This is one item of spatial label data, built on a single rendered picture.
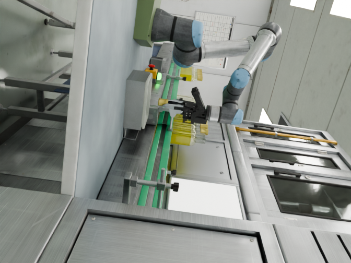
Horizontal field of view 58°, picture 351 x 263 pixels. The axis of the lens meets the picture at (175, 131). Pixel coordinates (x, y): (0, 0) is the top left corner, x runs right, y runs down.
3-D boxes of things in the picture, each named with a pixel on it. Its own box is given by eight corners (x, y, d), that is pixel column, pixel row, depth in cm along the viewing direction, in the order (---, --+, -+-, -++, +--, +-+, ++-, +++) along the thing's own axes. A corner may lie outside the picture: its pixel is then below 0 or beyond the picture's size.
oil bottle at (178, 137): (153, 141, 164) (195, 147, 164) (154, 131, 161) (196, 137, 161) (154, 136, 169) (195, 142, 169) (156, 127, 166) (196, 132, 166)
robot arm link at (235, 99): (243, 80, 147) (243, 100, 142) (236, 93, 157) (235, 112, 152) (226, 77, 147) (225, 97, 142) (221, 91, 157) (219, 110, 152)
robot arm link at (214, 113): (220, 110, 141) (219, 103, 149) (210, 108, 141) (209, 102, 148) (217, 124, 145) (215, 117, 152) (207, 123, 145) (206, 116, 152)
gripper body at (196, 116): (180, 122, 145) (207, 126, 145) (183, 105, 141) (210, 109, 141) (181, 116, 152) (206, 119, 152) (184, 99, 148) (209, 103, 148)
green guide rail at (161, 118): (157, 123, 164) (172, 126, 164) (157, 122, 163) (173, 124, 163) (174, 55, 322) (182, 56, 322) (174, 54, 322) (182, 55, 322)
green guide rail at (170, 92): (159, 110, 161) (174, 112, 161) (159, 108, 160) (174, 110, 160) (175, 47, 319) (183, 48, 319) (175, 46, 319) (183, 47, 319)
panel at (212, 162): (160, 246, 116) (252, 258, 117) (161, 239, 115) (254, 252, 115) (173, 137, 198) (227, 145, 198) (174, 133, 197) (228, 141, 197)
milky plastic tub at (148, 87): (124, 128, 140) (143, 131, 140) (127, 79, 131) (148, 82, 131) (130, 114, 156) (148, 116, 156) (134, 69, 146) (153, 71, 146)
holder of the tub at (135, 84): (122, 139, 142) (139, 141, 143) (126, 79, 131) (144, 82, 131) (129, 123, 158) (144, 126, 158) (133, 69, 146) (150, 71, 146)
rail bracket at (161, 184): (103, 210, 101) (174, 219, 102) (105, 165, 94) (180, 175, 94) (107, 200, 106) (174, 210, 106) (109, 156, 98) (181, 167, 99)
